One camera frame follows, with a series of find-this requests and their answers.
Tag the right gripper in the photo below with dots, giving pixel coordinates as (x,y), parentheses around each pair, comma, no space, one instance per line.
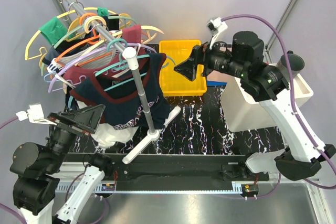
(202,54)

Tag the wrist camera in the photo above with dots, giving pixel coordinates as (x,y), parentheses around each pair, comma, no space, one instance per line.
(216,26)
(34,114)

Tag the green garment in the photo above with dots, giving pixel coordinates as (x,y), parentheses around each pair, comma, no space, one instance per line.
(54,31)

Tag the white storage box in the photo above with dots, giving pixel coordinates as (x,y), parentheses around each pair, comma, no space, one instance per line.
(243,113)

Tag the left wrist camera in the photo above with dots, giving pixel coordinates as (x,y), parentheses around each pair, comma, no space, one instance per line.
(34,114)

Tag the navy tank top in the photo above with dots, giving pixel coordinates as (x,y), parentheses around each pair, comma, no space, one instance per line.
(123,107)

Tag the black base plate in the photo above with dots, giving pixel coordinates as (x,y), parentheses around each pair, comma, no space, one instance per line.
(149,173)

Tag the yellow plastic hanger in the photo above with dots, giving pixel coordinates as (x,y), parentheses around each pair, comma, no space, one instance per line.
(73,36)

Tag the dark green mug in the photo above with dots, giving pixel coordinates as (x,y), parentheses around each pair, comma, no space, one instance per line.
(297,64)

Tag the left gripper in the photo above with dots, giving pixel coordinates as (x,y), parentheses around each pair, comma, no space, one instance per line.
(87,119)

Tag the teal plastic hanger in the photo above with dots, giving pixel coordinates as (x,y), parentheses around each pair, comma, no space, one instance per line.
(121,66)

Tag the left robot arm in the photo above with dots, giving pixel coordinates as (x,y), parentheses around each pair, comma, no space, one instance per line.
(35,165)

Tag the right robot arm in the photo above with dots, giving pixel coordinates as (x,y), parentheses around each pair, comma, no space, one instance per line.
(305,152)

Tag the orange plastic hanger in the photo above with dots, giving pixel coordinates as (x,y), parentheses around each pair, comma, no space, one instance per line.
(69,48)

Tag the metal clothes rack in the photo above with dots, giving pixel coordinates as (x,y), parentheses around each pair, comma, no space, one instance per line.
(130,56)

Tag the yellow plastic tray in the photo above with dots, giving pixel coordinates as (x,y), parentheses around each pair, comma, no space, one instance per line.
(180,77)

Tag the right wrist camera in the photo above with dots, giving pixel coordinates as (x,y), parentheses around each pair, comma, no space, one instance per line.
(216,26)

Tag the maroon white tank top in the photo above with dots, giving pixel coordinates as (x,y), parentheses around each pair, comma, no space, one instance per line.
(106,135)

